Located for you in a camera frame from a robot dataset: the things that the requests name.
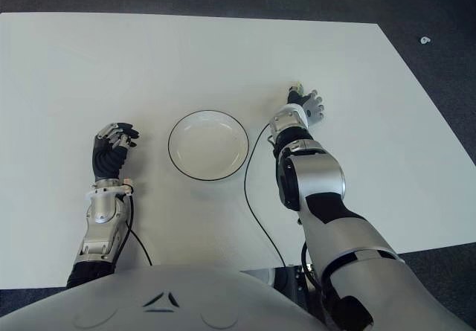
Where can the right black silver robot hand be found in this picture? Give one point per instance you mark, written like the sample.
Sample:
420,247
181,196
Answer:
314,108

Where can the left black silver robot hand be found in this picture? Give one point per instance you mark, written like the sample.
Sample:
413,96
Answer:
107,158

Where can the grey robot torso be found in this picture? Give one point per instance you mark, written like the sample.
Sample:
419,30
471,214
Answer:
167,301

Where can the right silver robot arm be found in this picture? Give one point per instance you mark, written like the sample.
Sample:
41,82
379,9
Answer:
320,175

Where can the white plate with black rim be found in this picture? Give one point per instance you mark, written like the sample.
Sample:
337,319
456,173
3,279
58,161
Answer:
208,147

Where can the black machinery under table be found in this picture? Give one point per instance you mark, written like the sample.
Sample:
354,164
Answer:
294,286

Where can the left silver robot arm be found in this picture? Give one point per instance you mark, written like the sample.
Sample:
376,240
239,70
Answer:
99,210

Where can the small white floor object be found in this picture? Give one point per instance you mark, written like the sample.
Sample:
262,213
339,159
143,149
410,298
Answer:
425,40

